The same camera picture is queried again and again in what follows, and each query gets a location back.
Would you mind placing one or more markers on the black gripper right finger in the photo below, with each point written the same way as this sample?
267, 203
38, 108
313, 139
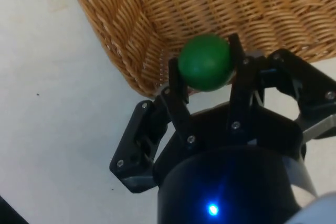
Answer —
302, 82

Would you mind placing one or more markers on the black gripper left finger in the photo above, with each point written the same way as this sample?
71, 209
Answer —
140, 140

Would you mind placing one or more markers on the green ball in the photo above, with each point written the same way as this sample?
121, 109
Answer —
204, 62

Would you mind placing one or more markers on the brown wicker basket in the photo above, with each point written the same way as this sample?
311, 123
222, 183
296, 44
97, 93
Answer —
210, 3

